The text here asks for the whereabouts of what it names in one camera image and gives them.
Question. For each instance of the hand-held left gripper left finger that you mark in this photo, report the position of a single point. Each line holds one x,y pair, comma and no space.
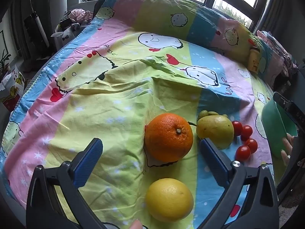
87,165

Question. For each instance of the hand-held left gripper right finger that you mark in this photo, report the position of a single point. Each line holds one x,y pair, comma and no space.
214,163

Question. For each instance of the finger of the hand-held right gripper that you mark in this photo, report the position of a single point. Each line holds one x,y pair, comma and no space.
283,103

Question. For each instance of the green plastic bowl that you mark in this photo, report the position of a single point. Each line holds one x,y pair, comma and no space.
274,128

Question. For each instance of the yellow-green pear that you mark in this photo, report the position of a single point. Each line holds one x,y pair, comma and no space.
215,130

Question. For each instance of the orange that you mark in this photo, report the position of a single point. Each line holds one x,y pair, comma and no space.
168,137

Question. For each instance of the yellow citrus fruit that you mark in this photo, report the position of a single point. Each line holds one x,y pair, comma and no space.
169,199

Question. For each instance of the person's right hand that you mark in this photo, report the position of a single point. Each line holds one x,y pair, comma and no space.
287,148

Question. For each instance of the person's left hand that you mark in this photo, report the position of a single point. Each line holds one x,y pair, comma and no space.
136,225

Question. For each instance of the red cherry tomato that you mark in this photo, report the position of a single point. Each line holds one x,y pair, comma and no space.
252,145
243,153
237,127
246,132

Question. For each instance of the yellow bear print bottle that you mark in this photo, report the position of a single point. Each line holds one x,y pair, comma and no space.
253,60

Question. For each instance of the pink patterned cloth pile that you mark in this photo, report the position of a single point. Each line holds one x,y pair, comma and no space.
277,50

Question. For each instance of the cartoon print bed sheet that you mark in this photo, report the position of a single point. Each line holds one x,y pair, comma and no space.
107,95

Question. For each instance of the colourful cardboard carton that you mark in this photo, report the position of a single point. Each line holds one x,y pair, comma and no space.
12,88

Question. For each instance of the white plastic bag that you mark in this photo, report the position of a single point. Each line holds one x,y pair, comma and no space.
63,37

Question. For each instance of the white rolled tube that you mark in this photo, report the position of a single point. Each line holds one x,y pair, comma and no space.
42,31

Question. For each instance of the pink crumpled cloth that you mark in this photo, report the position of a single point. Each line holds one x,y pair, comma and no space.
78,14

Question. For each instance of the cartoon print pillow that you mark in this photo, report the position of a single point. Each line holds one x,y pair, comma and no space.
154,12

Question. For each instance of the white board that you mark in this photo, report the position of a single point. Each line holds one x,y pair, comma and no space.
58,6

